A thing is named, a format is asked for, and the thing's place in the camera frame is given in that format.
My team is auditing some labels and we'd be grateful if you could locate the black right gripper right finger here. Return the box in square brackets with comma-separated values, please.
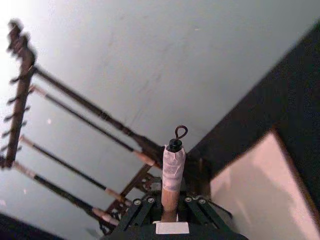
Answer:
[176, 192, 232, 232]

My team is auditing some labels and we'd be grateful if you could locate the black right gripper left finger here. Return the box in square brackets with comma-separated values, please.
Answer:
[115, 191, 163, 235]

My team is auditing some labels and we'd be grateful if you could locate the wooden handle with white wrap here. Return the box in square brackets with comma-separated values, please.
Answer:
[160, 125, 188, 223]

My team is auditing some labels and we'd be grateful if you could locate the black table cloth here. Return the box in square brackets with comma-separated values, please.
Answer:
[186, 22, 320, 208]

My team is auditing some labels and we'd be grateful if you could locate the black rack with steel bars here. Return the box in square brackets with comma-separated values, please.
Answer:
[0, 19, 211, 236]

